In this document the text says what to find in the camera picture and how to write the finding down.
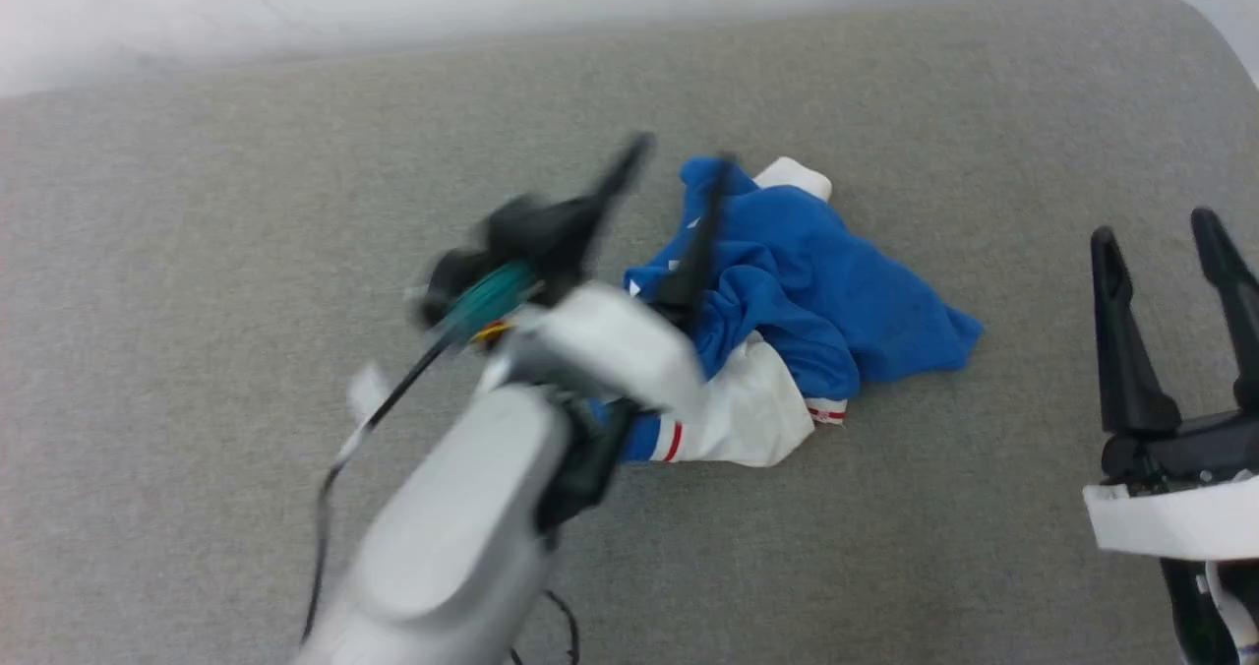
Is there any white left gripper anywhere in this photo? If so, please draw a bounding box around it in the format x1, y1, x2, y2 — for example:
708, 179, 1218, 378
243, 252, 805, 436
477, 132, 739, 420

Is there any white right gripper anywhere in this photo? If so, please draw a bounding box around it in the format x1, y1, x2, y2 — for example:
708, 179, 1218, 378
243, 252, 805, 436
1082, 208, 1259, 563

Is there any blue and white garment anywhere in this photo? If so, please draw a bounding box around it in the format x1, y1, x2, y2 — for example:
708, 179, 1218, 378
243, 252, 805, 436
590, 156, 985, 469

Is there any grey fabric sofa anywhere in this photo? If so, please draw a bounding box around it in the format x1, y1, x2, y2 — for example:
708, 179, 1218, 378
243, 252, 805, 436
0, 0, 1259, 665

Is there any teal cable plug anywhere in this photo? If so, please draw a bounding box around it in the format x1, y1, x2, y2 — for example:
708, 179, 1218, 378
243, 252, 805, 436
438, 260, 540, 339

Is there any thin black camera cable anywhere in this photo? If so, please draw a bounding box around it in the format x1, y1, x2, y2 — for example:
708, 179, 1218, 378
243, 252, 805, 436
300, 335, 453, 646

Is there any white cable label tag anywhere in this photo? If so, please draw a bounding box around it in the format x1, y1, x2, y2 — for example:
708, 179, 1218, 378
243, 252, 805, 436
347, 363, 391, 422

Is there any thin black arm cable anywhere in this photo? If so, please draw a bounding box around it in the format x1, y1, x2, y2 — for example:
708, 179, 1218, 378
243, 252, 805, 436
510, 586, 583, 665

